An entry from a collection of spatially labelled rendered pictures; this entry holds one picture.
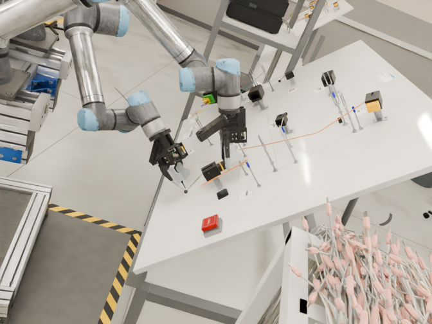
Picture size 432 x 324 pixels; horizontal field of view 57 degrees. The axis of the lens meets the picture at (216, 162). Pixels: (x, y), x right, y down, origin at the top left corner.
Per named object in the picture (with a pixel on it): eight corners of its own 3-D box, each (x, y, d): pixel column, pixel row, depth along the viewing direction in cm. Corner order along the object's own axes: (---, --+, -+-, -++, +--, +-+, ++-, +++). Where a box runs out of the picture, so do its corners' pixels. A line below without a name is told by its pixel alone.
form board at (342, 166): (185, 123, 226) (183, 120, 225) (361, 42, 198) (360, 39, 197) (135, 274, 123) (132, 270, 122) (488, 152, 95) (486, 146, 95)
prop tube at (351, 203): (321, 261, 135) (355, 188, 120) (320, 256, 137) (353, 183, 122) (330, 263, 135) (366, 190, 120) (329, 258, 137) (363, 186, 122)
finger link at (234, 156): (244, 171, 131) (242, 143, 130) (227, 172, 130) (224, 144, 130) (242, 170, 134) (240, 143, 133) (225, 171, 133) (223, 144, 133)
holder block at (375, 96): (388, 105, 132) (380, 81, 128) (387, 122, 123) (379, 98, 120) (373, 108, 134) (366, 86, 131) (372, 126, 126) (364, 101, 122)
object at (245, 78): (196, 84, 225) (200, 73, 222) (202, 67, 256) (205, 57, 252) (249, 104, 229) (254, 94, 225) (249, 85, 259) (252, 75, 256)
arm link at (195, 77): (180, 83, 133) (212, 81, 133) (180, 97, 123) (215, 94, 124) (178, 61, 129) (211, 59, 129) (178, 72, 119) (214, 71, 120)
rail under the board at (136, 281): (124, 285, 125) (128, 270, 122) (178, 130, 228) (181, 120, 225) (141, 290, 126) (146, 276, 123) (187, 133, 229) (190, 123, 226)
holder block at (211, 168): (206, 177, 140) (200, 168, 138) (220, 170, 140) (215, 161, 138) (207, 182, 136) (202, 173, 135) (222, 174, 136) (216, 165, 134)
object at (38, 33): (2, 33, 165) (4, 9, 160) (13, 24, 177) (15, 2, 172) (41, 44, 169) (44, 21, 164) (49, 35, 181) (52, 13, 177)
